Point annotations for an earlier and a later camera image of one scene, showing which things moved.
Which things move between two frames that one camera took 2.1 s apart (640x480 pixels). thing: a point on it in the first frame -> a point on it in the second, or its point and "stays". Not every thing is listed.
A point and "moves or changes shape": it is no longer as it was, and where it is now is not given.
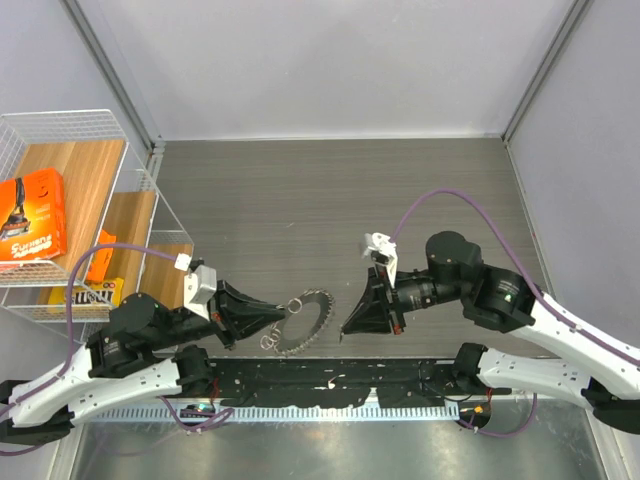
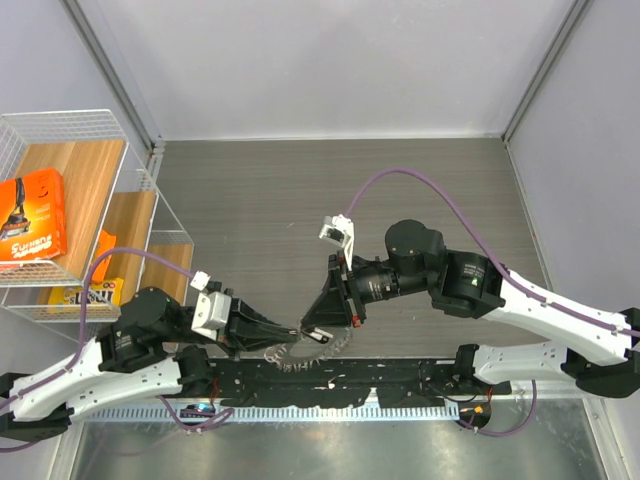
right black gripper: (370, 314) -> (330, 308)
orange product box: (32, 216) stays
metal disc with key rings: (280, 342) moves or changes shape
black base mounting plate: (318, 382) stays
